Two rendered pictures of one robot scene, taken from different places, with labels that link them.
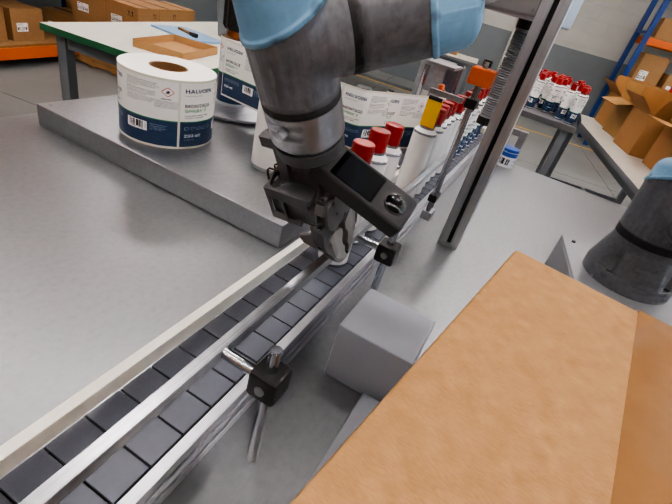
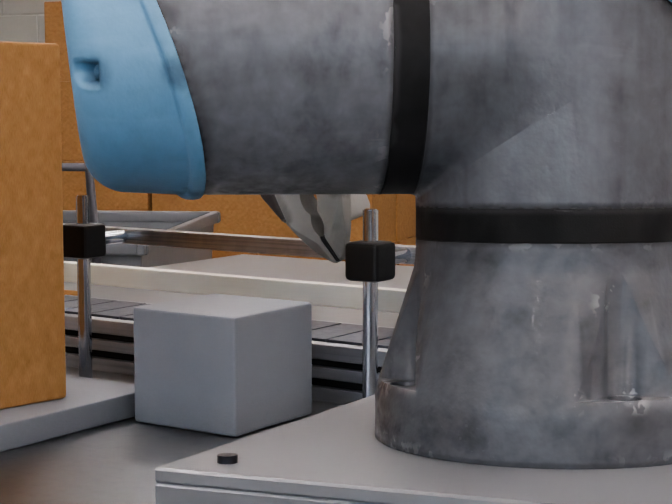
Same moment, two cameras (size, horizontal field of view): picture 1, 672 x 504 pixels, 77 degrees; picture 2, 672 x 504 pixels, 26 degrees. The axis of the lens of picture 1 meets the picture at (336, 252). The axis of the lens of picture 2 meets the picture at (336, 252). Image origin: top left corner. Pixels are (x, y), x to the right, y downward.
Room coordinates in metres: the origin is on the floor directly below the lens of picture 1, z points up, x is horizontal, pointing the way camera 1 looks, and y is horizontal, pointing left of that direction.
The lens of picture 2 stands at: (0.80, -1.15, 1.08)
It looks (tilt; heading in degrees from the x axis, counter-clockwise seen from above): 6 degrees down; 105
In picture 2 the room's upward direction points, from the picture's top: straight up
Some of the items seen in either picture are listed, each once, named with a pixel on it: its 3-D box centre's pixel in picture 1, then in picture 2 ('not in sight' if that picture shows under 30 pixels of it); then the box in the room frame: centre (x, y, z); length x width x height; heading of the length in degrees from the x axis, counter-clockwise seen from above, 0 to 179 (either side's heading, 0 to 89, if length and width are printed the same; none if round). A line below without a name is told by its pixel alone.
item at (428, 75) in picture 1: (427, 109); not in sight; (1.31, -0.14, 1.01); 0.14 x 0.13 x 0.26; 161
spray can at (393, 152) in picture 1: (378, 178); not in sight; (0.74, -0.04, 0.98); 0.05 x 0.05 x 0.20
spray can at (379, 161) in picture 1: (364, 187); not in sight; (0.68, -0.02, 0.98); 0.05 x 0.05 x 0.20
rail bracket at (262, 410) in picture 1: (244, 398); (99, 285); (0.27, 0.05, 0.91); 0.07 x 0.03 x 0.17; 71
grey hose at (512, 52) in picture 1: (504, 75); not in sight; (1.00, -0.24, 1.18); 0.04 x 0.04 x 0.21
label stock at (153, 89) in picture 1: (167, 100); not in sight; (0.93, 0.46, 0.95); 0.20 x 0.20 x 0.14
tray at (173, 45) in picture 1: (178, 46); not in sight; (2.11, 0.99, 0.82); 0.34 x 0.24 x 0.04; 176
